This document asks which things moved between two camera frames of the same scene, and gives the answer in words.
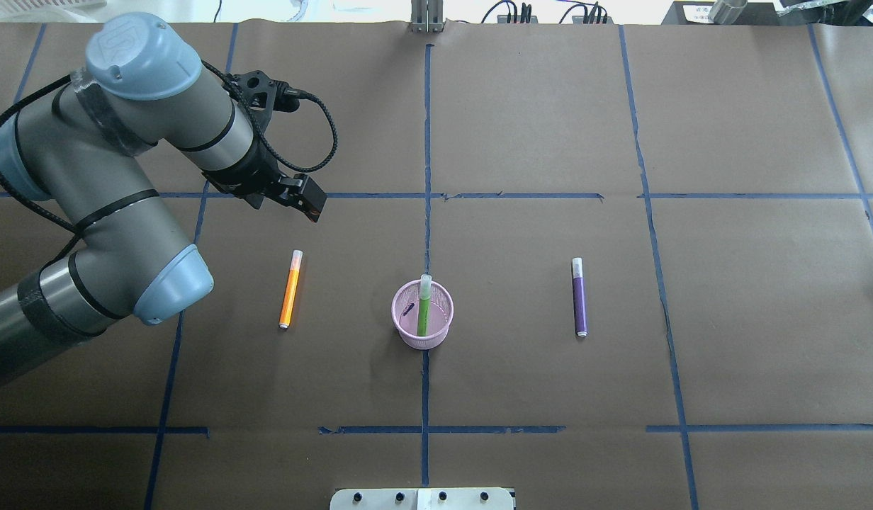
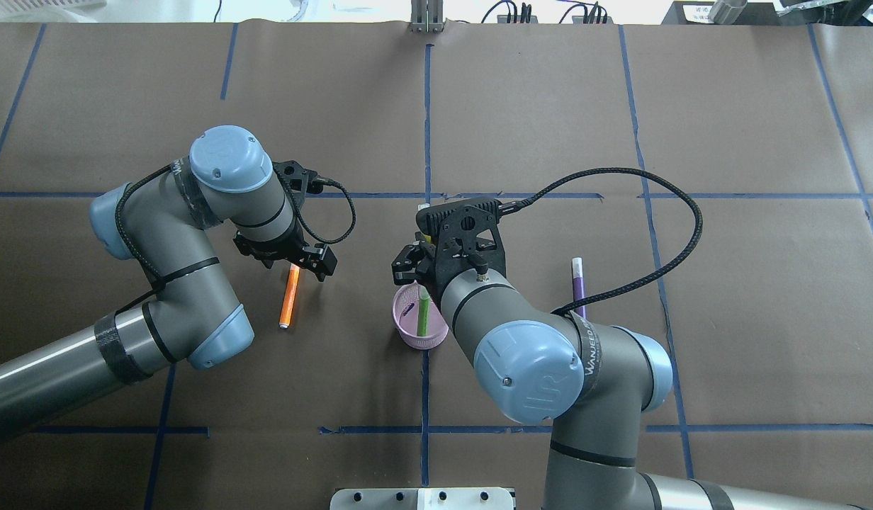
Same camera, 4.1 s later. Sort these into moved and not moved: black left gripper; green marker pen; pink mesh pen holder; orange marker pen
Moved: black left gripper
Not moved: pink mesh pen holder; orange marker pen; green marker pen
